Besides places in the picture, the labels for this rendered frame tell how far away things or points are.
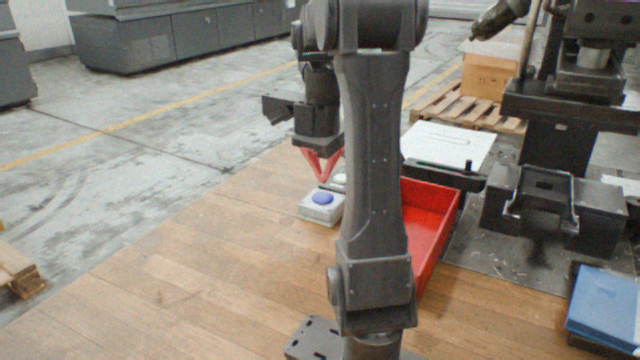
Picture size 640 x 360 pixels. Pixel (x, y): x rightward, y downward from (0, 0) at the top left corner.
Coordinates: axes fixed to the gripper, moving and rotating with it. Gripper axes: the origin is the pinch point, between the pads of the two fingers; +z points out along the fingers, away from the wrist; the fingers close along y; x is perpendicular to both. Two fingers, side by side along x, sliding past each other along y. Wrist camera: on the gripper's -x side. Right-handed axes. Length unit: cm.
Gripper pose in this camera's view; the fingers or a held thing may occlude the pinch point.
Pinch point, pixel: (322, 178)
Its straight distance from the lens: 74.9
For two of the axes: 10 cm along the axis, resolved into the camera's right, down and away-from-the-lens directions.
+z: 0.0, 8.7, 5.0
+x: 8.8, 2.4, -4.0
